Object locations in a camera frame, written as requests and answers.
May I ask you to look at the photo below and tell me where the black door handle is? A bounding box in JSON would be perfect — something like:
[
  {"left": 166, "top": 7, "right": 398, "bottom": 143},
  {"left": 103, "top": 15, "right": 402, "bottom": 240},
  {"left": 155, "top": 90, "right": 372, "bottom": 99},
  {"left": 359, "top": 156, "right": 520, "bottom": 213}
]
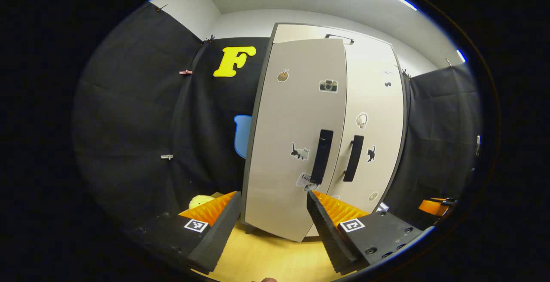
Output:
[
  {"left": 343, "top": 135, "right": 365, "bottom": 183},
  {"left": 310, "top": 129, "right": 334, "bottom": 185}
]

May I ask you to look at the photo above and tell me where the white shoe cabinet door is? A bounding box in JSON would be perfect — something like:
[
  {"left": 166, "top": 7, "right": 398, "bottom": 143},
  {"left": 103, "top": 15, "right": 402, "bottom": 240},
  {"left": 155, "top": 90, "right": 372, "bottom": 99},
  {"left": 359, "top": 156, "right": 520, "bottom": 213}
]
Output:
[
  {"left": 306, "top": 43, "right": 406, "bottom": 237},
  {"left": 243, "top": 38, "right": 348, "bottom": 243}
]

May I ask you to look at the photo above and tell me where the yellow plush toy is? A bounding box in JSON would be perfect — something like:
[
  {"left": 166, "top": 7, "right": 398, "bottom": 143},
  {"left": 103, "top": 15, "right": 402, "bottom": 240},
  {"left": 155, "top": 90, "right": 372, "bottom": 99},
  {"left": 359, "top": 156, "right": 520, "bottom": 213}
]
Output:
[{"left": 188, "top": 194, "right": 216, "bottom": 210}]

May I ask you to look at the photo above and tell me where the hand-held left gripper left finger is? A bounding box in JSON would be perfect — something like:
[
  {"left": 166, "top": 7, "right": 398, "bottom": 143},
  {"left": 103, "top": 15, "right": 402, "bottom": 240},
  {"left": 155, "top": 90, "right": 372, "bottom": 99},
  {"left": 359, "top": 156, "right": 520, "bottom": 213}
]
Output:
[{"left": 125, "top": 191, "right": 242, "bottom": 275}]

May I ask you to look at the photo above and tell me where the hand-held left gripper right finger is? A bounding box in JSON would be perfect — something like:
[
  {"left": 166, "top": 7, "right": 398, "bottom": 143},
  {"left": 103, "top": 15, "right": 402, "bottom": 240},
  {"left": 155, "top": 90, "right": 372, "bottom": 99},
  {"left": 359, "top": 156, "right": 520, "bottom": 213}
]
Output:
[{"left": 306, "top": 190, "right": 434, "bottom": 275}]

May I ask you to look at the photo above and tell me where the black backdrop cloth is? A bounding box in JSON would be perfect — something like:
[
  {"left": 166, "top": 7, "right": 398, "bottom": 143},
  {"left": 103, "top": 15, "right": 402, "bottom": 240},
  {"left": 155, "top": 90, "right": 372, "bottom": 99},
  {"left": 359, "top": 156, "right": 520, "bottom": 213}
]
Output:
[
  {"left": 72, "top": 2, "right": 271, "bottom": 231},
  {"left": 382, "top": 65, "right": 484, "bottom": 231}
]

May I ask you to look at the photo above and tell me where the white and grey shoe cabinet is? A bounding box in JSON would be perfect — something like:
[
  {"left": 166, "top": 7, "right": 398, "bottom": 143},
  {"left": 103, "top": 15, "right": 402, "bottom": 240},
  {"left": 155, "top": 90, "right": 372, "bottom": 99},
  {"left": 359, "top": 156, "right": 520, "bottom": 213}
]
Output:
[{"left": 241, "top": 23, "right": 409, "bottom": 243}]

